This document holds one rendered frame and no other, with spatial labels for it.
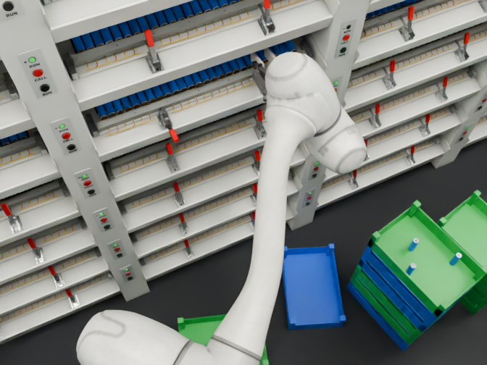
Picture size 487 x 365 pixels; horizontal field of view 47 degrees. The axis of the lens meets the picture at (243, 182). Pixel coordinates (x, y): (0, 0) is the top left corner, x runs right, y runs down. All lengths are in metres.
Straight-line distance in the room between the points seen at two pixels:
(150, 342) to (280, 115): 0.47
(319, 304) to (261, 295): 1.13
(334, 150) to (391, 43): 0.56
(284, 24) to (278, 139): 0.38
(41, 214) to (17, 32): 0.63
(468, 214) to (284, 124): 1.28
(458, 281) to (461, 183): 0.76
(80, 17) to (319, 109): 0.46
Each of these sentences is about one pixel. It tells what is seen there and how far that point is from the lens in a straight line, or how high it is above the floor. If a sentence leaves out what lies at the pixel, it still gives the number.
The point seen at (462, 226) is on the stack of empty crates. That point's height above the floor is 0.24.
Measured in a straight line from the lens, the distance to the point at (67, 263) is 1.92.
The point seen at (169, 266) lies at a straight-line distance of 2.09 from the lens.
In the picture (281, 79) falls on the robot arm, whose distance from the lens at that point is 1.01.
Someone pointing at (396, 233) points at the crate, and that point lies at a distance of 1.90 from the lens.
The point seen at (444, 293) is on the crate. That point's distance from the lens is 1.86.
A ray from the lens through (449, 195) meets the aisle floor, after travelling 2.51.
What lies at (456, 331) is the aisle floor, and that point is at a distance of 2.28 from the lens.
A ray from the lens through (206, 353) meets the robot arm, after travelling 1.05.
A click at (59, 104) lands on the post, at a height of 1.15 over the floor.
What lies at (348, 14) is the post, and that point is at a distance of 1.39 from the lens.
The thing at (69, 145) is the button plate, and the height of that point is 1.01.
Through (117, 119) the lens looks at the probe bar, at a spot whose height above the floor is 0.97.
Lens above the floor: 2.05
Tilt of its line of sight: 59 degrees down
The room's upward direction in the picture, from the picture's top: 1 degrees clockwise
